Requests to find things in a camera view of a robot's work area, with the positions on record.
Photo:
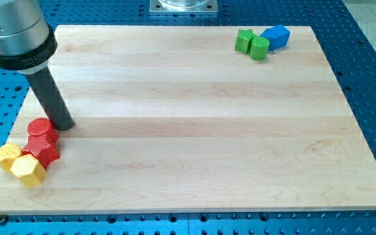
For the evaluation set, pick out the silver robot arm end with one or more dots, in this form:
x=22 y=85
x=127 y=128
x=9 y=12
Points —
x=26 y=40

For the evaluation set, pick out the light wooden board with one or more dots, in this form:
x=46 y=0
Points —
x=173 y=119

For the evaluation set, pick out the green star block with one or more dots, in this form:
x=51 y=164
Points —
x=243 y=40

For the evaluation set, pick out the green cylinder block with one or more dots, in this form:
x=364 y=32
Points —
x=259 y=48

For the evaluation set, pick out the blue cube block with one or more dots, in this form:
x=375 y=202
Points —
x=273 y=38

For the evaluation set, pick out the blue pentagon block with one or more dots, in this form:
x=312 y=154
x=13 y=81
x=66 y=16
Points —
x=281 y=36

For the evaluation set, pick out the red star block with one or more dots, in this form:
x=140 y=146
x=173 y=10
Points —
x=43 y=148

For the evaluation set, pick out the red cylinder block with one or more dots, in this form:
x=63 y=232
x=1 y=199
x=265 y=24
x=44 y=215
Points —
x=43 y=127

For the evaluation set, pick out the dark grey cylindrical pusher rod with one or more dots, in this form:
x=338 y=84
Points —
x=46 y=91

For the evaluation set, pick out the yellow hexagon block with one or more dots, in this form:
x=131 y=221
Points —
x=28 y=170

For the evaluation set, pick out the blue perforated metal table plate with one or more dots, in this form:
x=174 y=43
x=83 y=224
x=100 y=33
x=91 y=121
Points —
x=338 y=26

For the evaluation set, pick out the yellow rounded block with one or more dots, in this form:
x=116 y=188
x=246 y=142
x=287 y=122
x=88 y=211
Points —
x=9 y=152

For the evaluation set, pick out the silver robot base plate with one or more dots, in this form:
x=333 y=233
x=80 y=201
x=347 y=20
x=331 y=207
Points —
x=183 y=6

